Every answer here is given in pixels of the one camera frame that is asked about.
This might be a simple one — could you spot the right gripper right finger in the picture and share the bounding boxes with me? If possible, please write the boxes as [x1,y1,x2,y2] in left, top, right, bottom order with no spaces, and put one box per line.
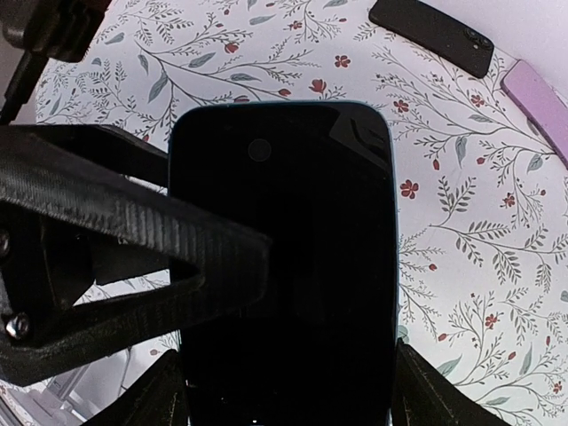
[390,340,508,426]

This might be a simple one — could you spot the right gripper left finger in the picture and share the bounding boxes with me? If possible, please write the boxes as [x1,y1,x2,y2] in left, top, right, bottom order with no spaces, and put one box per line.
[83,350,189,426]

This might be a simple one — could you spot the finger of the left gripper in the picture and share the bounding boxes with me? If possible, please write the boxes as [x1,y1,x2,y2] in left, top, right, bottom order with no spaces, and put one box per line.
[1,125,270,386]

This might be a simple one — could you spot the purple phone at back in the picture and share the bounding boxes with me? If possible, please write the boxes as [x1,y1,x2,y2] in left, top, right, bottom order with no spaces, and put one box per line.
[501,60,567,166]

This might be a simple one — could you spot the black phone at back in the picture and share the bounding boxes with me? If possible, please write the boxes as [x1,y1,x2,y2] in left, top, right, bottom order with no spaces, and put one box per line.
[369,0,494,78]

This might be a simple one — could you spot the floral table mat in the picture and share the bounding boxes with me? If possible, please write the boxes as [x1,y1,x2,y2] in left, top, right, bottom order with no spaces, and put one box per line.
[18,1,567,425]

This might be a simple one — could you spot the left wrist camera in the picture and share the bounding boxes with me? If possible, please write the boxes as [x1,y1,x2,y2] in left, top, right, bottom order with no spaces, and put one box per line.
[1,0,111,63]

